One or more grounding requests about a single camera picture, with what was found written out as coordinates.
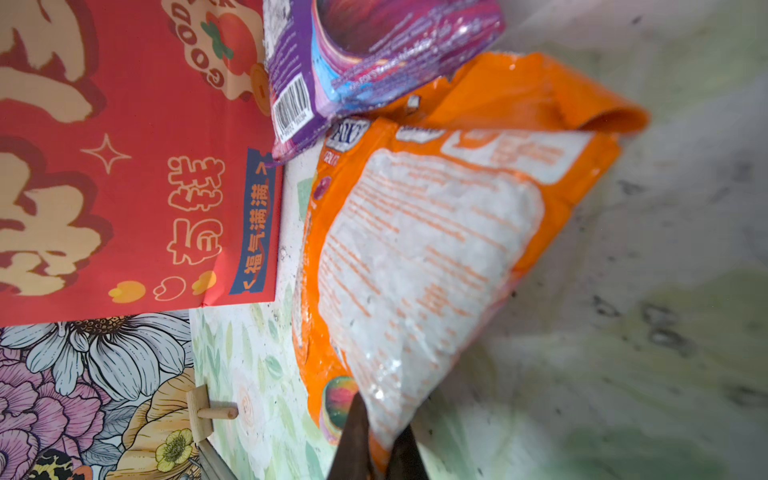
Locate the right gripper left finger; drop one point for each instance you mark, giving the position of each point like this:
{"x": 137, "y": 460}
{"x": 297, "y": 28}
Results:
{"x": 352, "y": 458}

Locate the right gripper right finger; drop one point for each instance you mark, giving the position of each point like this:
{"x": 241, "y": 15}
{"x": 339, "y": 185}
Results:
{"x": 406, "y": 462}

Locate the orange snack packet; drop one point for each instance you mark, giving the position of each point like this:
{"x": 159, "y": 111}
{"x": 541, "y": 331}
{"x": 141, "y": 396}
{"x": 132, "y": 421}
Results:
{"x": 423, "y": 218}

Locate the red paper gift bag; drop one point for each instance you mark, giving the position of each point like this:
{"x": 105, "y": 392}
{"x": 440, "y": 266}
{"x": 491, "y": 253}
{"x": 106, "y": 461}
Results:
{"x": 136, "y": 173}

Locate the purple snack packet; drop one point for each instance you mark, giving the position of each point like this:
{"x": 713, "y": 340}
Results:
{"x": 327, "y": 60}

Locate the wooden stick tool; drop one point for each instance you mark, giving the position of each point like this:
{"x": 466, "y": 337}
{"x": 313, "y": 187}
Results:
{"x": 201, "y": 416}

